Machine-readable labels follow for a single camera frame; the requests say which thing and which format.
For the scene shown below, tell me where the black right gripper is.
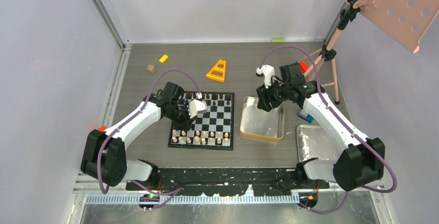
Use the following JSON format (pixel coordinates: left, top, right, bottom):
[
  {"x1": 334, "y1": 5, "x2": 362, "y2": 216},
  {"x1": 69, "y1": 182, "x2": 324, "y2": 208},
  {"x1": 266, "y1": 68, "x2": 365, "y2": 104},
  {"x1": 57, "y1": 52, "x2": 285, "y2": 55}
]
[{"x1": 257, "y1": 77, "x2": 291, "y2": 112}]

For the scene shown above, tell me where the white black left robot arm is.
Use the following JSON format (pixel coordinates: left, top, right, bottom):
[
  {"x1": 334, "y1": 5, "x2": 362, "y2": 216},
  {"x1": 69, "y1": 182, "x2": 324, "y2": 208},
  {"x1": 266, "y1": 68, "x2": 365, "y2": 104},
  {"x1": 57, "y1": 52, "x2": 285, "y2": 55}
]
[{"x1": 80, "y1": 82, "x2": 208, "y2": 190}]

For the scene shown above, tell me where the red block near stand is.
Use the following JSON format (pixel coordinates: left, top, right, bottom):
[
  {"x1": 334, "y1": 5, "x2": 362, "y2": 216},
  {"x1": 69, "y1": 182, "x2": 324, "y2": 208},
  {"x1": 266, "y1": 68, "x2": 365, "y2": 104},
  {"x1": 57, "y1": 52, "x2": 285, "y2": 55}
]
[{"x1": 299, "y1": 62, "x2": 309, "y2": 72}]

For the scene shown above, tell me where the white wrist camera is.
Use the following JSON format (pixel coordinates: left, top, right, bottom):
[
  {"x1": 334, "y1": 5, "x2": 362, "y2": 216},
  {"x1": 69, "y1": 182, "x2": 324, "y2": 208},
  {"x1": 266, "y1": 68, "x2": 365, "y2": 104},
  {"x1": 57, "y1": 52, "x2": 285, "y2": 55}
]
[
  {"x1": 256, "y1": 65, "x2": 275, "y2": 89},
  {"x1": 188, "y1": 92, "x2": 208, "y2": 118}
]

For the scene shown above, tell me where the small wooden cube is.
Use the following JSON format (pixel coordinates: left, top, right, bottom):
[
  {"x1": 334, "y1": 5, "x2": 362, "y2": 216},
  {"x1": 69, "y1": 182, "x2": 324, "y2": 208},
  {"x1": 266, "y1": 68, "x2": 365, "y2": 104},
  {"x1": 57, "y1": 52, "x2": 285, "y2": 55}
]
[{"x1": 147, "y1": 65, "x2": 156, "y2": 73}]

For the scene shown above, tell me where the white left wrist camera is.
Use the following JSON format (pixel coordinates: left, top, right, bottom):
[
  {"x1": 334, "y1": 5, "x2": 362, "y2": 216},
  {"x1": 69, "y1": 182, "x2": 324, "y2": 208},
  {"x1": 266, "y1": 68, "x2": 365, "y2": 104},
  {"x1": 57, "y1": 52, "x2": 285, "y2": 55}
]
[{"x1": 188, "y1": 92, "x2": 208, "y2": 118}]

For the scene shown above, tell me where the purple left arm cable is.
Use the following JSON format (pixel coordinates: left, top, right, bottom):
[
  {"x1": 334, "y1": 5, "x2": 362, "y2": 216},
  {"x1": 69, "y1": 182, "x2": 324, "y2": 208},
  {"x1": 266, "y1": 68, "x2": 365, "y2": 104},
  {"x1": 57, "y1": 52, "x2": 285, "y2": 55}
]
[{"x1": 96, "y1": 69, "x2": 203, "y2": 211}]

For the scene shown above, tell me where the yellow rectangular block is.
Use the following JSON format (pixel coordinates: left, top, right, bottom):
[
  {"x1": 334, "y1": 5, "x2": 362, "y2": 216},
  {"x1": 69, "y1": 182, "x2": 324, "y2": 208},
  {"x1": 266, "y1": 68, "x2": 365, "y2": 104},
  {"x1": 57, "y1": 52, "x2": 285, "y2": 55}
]
[{"x1": 159, "y1": 54, "x2": 169, "y2": 64}]

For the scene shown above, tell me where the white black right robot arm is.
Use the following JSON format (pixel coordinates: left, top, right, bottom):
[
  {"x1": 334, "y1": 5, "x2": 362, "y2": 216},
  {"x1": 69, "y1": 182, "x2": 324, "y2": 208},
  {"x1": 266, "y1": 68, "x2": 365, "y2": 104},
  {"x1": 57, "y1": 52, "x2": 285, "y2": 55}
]
[{"x1": 256, "y1": 63, "x2": 385, "y2": 191}]

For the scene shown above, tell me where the gold tin box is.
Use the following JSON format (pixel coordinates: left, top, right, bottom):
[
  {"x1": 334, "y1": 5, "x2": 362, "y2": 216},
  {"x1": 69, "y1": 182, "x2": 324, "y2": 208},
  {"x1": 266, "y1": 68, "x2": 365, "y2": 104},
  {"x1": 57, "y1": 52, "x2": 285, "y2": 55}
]
[{"x1": 240, "y1": 96, "x2": 285, "y2": 143}]

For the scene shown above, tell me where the silver tin lid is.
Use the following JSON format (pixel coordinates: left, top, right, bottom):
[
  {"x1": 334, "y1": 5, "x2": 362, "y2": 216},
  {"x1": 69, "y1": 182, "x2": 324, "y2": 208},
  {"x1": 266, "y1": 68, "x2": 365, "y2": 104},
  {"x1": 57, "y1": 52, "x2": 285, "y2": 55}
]
[{"x1": 296, "y1": 125, "x2": 339, "y2": 162}]

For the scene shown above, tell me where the blue box of bits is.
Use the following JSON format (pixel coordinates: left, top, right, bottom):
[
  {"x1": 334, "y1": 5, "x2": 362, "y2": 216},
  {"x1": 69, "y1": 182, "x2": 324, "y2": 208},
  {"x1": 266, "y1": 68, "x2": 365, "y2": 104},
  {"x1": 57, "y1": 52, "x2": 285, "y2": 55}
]
[{"x1": 298, "y1": 110, "x2": 314, "y2": 123}]

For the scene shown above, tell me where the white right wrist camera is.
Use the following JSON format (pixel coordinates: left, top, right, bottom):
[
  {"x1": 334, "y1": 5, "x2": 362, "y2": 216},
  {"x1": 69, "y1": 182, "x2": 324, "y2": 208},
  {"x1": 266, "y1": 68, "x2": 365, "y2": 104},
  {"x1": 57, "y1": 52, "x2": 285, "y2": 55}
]
[{"x1": 256, "y1": 65, "x2": 275, "y2": 89}]

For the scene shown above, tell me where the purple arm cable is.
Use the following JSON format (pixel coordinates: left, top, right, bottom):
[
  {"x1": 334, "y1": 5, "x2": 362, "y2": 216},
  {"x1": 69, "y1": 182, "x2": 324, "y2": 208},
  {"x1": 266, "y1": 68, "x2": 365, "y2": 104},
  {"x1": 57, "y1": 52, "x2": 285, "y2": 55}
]
[
  {"x1": 96, "y1": 69, "x2": 203, "y2": 211},
  {"x1": 259, "y1": 46, "x2": 399, "y2": 215}
]

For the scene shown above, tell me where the black white chess board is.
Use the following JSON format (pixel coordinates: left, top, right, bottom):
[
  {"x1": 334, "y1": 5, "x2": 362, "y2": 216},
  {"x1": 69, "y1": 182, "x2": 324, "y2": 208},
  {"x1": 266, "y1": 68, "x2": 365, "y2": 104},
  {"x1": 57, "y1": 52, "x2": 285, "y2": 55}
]
[{"x1": 168, "y1": 92, "x2": 235, "y2": 151}]

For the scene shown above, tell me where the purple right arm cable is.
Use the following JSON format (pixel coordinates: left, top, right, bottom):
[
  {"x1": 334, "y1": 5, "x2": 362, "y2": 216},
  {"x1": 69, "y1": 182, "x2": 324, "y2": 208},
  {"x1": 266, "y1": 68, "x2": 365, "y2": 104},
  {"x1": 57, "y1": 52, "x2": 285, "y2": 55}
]
[{"x1": 259, "y1": 46, "x2": 399, "y2": 215}]

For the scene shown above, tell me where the orange red block left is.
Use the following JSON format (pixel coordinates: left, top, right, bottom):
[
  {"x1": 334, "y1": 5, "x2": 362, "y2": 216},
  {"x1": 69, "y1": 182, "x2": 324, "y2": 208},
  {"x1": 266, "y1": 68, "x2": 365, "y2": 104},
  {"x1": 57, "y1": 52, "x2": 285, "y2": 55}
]
[{"x1": 97, "y1": 126, "x2": 107, "y2": 132}]

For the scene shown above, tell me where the pink music stand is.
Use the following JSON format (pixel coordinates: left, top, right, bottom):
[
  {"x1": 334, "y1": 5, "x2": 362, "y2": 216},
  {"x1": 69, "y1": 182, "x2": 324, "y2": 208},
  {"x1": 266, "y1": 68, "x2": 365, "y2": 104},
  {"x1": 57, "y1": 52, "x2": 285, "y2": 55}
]
[{"x1": 298, "y1": 0, "x2": 439, "y2": 105}]

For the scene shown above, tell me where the orange triangular plastic frame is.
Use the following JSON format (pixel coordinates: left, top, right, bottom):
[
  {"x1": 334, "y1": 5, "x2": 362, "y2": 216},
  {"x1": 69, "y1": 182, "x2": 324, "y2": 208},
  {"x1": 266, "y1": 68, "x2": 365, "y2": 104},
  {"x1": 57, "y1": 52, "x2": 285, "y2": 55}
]
[{"x1": 206, "y1": 59, "x2": 226, "y2": 83}]

